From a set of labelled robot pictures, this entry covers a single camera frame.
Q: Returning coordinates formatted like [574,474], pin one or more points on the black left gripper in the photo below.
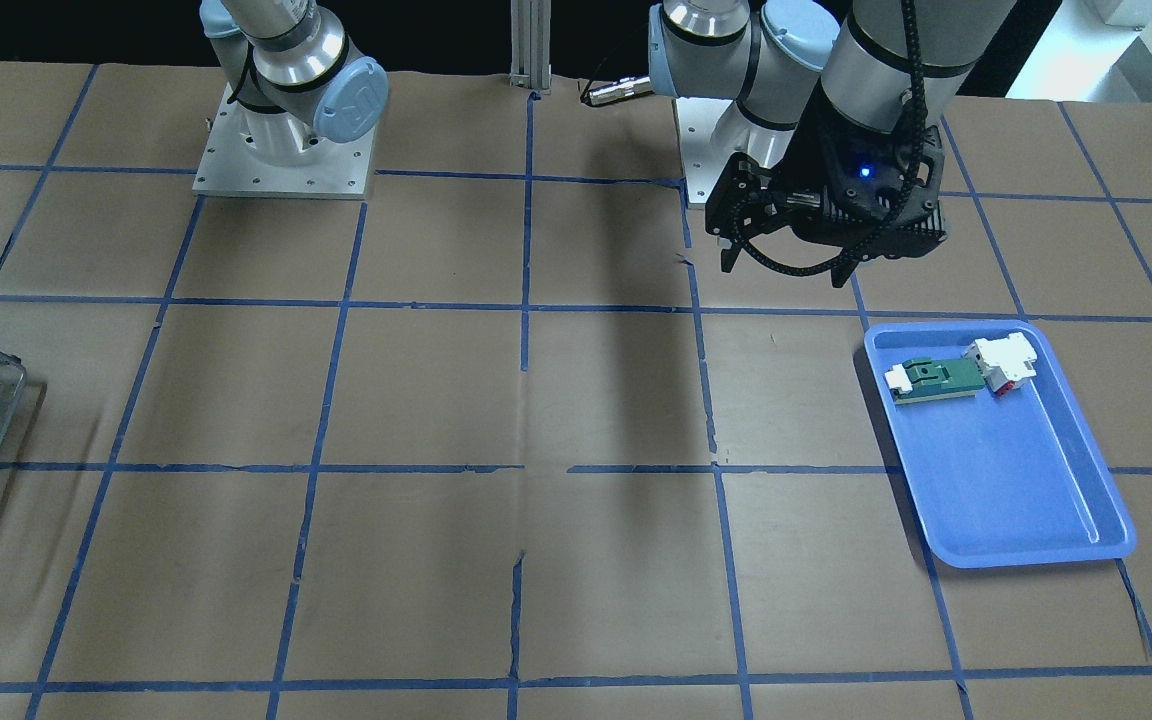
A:
[814,160]

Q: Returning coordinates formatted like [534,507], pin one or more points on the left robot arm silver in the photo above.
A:
[860,100]

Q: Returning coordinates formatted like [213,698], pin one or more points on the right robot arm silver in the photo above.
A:
[297,82]

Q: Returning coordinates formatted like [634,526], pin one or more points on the green terminal block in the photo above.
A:
[924,379]

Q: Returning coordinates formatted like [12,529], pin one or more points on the white circuit breaker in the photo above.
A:
[1005,364]

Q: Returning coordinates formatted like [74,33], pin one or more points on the blue plastic tray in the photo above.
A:
[1000,481]

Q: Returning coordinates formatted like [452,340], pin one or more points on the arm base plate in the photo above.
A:
[710,131]
[251,155]

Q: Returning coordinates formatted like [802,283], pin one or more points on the aluminium frame post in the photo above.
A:
[530,22]

